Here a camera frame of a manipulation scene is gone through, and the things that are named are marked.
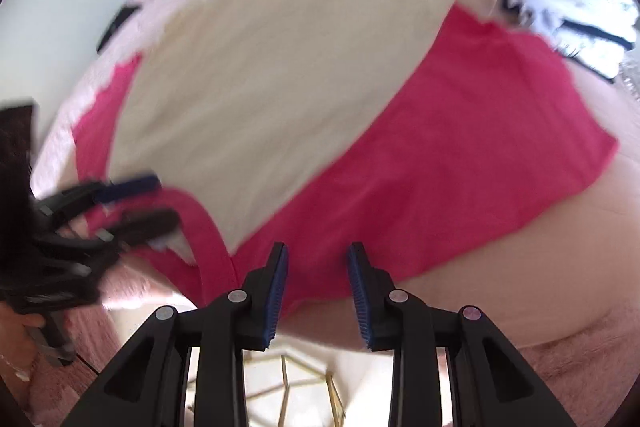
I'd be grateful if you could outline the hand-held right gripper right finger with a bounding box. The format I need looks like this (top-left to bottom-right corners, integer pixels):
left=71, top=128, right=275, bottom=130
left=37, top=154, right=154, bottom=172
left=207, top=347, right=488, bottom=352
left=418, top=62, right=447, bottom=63
left=347, top=242, right=566, bottom=427

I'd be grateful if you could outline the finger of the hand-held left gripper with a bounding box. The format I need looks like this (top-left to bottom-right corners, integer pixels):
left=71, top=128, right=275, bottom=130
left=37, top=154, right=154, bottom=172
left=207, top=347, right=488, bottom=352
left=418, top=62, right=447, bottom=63
left=37, top=174, right=161, bottom=220
left=95, top=208, right=181, bottom=253

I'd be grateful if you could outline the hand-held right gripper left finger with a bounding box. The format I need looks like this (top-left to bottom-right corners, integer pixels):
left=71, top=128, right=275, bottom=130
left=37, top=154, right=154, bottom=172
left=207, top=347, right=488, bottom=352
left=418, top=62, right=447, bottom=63
left=60, top=242, right=290, bottom=427

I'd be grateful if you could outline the red and cream shirt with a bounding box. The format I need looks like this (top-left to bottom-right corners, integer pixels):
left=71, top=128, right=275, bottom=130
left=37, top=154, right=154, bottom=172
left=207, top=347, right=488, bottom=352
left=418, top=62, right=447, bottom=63
left=70, top=0, right=621, bottom=323

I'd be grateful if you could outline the person's left hand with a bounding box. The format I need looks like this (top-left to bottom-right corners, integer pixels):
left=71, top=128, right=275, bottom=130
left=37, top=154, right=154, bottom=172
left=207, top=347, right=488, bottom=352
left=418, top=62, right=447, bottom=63
left=0, top=307, right=46, bottom=338

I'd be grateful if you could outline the dark side table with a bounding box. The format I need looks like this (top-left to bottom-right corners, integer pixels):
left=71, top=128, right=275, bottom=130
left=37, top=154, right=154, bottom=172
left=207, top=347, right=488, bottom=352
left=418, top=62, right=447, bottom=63
left=0, top=103, right=40, bottom=132

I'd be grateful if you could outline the black bag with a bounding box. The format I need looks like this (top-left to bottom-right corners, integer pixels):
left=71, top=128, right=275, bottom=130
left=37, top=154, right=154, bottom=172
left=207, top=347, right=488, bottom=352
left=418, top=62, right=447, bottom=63
left=96, top=4, right=143, bottom=54

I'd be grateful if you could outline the bed with pink sheet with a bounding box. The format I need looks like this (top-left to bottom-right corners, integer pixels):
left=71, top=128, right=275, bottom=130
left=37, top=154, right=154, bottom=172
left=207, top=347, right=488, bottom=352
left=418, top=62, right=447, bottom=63
left=30, top=0, right=640, bottom=358

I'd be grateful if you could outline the white printed garment dark trim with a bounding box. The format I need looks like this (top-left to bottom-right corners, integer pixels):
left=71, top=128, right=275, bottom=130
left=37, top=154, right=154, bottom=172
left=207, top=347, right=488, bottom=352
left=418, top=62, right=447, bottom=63
left=495, top=0, right=640, bottom=82

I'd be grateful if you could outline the gold wire frame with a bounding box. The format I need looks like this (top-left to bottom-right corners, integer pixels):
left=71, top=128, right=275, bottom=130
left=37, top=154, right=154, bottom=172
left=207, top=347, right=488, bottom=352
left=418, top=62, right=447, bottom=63
left=245, top=352, right=351, bottom=427

